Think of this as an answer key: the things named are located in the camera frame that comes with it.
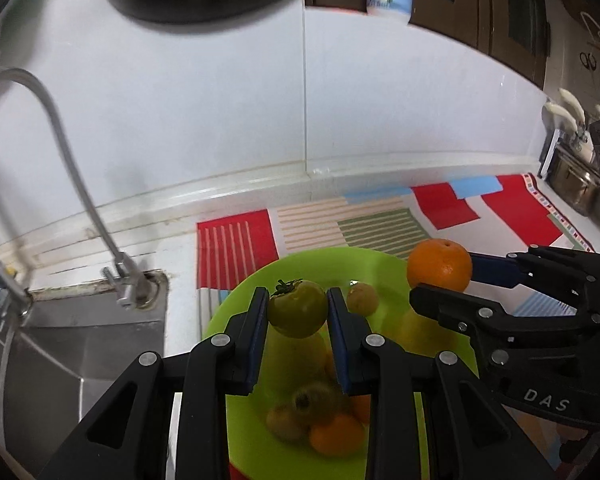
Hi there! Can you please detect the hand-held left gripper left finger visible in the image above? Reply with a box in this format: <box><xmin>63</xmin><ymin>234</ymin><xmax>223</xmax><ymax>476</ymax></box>
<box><xmin>37</xmin><ymin>287</ymin><xmax>271</xmax><ymax>480</ymax></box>

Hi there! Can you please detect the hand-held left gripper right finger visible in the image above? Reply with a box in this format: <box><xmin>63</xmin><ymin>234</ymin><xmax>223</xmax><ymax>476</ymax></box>
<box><xmin>326</xmin><ymin>287</ymin><xmax>556</xmax><ymax>480</ymax></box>

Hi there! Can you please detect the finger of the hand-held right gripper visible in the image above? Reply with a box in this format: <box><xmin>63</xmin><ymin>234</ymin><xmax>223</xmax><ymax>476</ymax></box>
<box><xmin>468</xmin><ymin>245</ymin><xmax>600</xmax><ymax>320</ymax></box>
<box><xmin>409</xmin><ymin>282</ymin><xmax>600</xmax><ymax>365</ymax></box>

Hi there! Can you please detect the large orange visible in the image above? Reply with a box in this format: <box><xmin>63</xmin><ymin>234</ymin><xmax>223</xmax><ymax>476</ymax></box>
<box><xmin>309</xmin><ymin>412</ymin><xmax>366</xmax><ymax>457</ymax></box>
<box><xmin>406</xmin><ymin>238</ymin><xmax>473</xmax><ymax>293</ymax></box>

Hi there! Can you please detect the green plate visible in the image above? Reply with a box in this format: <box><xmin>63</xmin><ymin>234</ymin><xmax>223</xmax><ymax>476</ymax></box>
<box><xmin>201</xmin><ymin>246</ymin><xmax>481</xmax><ymax>480</ymax></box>

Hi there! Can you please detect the person's right hand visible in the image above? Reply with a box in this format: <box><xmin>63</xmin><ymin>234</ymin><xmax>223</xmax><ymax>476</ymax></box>
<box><xmin>555</xmin><ymin>422</ymin><xmax>600</xmax><ymax>468</ymax></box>

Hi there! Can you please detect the small orange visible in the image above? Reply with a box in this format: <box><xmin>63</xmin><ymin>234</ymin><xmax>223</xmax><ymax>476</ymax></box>
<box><xmin>350</xmin><ymin>395</ymin><xmax>372</xmax><ymax>423</ymax></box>

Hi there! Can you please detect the colourful patterned mat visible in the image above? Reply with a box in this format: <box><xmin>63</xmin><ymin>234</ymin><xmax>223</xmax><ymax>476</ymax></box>
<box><xmin>196</xmin><ymin>172</ymin><xmax>598</xmax><ymax>480</ymax></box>

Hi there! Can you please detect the shiny steel pot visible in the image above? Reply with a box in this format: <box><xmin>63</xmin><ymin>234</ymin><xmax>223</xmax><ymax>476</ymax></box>
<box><xmin>547</xmin><ymin>147</ymin><xmax>600</xmax><ymax>217</ymax></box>

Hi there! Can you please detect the slim gooseneck faucet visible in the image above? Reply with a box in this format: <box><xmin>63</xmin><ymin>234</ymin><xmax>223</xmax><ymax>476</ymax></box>
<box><xmin>0</xmin><ymin>67</ymin><xmax>153</xmax><ymax>311</ymax></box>

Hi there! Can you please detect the steel sink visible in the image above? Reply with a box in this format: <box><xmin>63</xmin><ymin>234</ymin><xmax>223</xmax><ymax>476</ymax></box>
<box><xmin>0</xmin><ymin>270</ymin><xmax>168</xmax><ymax>461</ymax></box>

